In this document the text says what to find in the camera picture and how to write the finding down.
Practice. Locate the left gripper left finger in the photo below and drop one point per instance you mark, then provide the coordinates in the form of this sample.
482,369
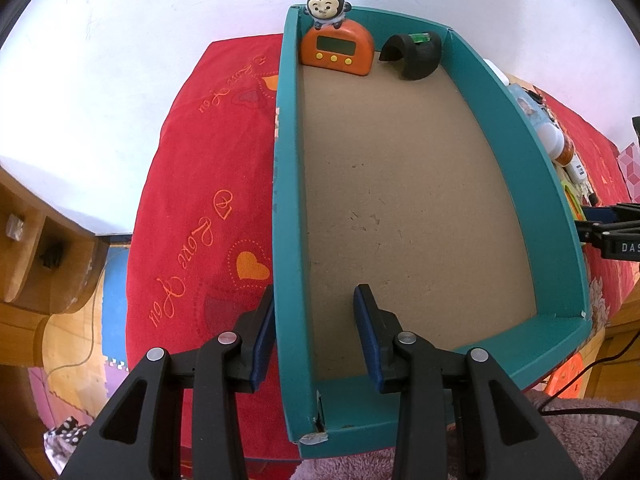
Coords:
137,434

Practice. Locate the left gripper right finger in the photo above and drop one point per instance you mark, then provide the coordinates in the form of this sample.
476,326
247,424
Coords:
499,433

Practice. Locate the teal cardboard box tray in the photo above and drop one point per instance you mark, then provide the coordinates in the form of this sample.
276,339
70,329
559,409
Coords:
438,194

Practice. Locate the black curved device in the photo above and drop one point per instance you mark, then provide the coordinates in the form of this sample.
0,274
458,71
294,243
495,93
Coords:
415,56

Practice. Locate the orange digital timer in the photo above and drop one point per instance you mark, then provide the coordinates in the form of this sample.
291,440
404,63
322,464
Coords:
348,49

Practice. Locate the monkey cartoon figurine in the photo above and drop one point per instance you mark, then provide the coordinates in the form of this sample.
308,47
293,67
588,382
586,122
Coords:
326,13

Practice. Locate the green orange utility cutter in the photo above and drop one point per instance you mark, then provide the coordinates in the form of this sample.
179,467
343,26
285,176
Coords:
573,200

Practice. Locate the white usb wall charger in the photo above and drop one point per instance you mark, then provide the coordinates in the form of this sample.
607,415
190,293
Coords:
578,176

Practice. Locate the white orange pill bottle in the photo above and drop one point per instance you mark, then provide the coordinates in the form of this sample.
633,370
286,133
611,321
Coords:
557,144

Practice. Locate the blue id card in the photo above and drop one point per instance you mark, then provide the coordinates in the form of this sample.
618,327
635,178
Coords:
531,108

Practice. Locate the pink patterned gift bag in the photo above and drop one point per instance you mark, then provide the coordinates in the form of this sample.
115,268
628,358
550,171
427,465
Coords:
629,162

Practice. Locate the red floral bed blanket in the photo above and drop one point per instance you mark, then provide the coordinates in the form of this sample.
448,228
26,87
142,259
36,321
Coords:
200,253

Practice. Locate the polka dot bag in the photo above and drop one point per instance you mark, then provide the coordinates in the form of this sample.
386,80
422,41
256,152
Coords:
60,442

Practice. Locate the white earbuds case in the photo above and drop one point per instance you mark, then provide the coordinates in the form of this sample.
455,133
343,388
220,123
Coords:
499,73

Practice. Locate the wooden bedside cabinet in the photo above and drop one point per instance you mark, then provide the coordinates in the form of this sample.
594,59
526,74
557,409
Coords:
49,265

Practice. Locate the pink fluffy blanket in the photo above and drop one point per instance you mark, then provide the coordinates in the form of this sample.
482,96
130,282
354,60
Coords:
591,440

